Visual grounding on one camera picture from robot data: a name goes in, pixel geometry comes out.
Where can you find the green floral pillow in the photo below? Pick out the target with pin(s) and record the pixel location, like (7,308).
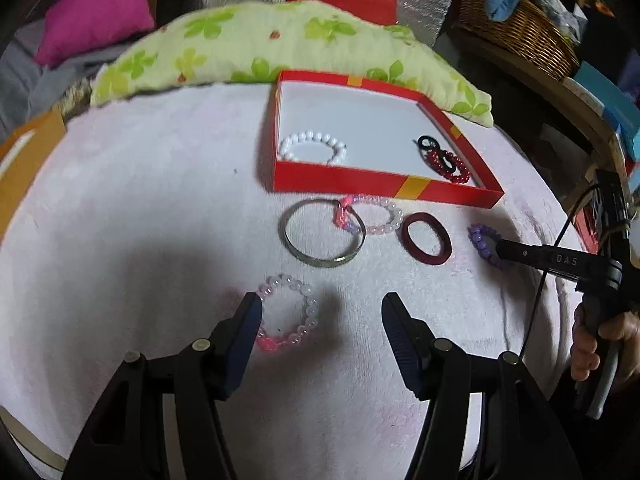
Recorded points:
(250,45)

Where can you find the magenta pillow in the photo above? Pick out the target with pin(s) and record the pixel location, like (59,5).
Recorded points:
(95,15)

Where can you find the wooden bench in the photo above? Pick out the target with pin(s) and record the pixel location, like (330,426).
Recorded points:
(565,100)

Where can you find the red cardboard box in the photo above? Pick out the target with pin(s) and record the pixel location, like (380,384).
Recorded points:
(365,130)

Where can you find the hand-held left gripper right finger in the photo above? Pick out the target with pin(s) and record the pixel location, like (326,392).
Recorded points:
(397,332)

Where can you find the orange cardboard box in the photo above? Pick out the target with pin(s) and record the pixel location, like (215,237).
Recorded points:
(25,170)

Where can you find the wicker basket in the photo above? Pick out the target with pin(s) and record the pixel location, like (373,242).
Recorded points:
(525,35)

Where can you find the person's right hand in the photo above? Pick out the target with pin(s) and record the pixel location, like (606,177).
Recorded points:
(584,350)

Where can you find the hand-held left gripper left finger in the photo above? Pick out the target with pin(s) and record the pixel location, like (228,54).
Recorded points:
(247,332)

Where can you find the blue box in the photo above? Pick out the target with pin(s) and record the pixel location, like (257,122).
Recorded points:
(620,105)

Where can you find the silver metal bangle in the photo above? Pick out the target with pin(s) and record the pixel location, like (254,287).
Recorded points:
(292,247)

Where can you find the red pillow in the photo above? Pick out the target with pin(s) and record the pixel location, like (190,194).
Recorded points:
(345,2)

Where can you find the grey blanket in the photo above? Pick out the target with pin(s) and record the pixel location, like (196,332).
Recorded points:
(30,80)

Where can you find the patterned cloth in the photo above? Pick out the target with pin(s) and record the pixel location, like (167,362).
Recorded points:
(77,97)

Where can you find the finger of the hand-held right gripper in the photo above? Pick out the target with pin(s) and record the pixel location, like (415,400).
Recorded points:
(545,259)

